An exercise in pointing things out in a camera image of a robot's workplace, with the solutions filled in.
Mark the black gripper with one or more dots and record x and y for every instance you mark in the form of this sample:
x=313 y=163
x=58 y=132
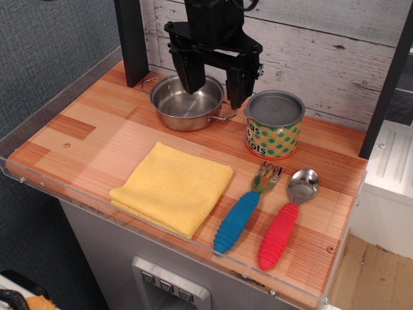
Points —
x=213 y=35

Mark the small stainless steel pan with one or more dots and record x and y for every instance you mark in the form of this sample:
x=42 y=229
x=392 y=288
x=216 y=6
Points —
x=178 y=110

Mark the yellow folded cloth napkin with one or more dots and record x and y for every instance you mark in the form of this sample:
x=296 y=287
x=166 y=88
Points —
x=173 y=189

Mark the peas and carrots toy can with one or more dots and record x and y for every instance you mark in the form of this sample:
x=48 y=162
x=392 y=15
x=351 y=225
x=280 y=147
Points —
x=274 y=119

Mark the grey toy fridge cabinet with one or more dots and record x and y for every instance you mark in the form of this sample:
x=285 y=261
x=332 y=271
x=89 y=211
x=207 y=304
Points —
x=109 y=249

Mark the clear acrylic table guard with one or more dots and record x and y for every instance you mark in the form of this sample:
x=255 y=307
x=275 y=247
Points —
x=79 y=149

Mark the white appliance at right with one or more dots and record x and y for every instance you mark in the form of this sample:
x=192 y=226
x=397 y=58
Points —
x=382 y=214

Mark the silver dispenser button panel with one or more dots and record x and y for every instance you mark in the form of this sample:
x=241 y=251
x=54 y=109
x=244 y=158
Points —
x=160 y=288

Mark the orange object bottom left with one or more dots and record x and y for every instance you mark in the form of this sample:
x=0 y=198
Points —
x=40 y=303

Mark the black vertical post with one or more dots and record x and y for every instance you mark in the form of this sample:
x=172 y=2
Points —
x=132 y=38

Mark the red handled toy spoon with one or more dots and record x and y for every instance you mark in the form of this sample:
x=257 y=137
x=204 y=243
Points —
x=302 y=187

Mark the blue handled toy fork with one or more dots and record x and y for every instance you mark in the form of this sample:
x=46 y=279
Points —
x=232 y=227

